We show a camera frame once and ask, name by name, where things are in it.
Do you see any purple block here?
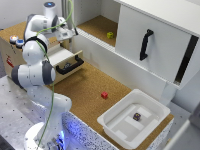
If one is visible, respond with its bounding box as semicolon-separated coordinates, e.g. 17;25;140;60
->
132;112;142;122

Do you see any wooden drawer box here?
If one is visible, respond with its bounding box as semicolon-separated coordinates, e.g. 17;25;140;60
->
0;21;85;86

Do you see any white cabinet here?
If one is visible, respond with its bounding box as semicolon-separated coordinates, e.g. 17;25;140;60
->
71;0;200;108

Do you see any white sliding door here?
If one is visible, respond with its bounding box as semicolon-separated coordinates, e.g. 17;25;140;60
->
114;3;200;90

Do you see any blue button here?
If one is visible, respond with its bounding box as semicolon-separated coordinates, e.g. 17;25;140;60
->
15;38;26;48

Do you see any wooden drawer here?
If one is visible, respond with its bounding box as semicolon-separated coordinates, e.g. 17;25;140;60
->
46;45;85;85

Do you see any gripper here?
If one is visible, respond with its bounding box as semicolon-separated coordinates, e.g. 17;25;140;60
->
56;26;80;43

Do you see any white plastic box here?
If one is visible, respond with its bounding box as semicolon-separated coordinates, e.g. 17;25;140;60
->
96;88;172;150

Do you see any black drawer handle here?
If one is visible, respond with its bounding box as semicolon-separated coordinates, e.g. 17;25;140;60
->
55;54;85;76

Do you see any red button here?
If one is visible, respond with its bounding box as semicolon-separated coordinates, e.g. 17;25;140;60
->
9;35;19;45

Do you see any black door handle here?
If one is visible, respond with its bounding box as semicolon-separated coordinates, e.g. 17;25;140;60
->
139;28;155;62

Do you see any pink block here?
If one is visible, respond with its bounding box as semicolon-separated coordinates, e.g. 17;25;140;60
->
101;91;109;100

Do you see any green cable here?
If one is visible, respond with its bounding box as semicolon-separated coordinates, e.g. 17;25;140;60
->
34;0;75;150

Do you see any yellow block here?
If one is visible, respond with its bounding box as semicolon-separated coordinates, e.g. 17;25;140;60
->
106;31;115;40

